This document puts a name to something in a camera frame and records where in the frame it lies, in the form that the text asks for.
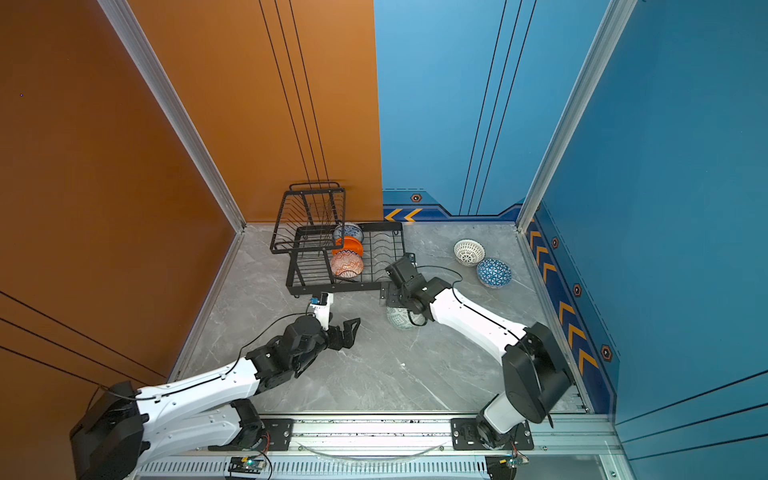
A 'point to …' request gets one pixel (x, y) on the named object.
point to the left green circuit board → (242, 464)
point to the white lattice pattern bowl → (469, 252)
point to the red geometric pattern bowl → (346, 264)
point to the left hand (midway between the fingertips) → (350, 316)
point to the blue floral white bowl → (348, 229)
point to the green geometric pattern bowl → (404, 318)
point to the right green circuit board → (504, 467)
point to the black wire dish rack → (327, 252)
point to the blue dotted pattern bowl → (494, 273)
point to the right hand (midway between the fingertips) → (396, 293)
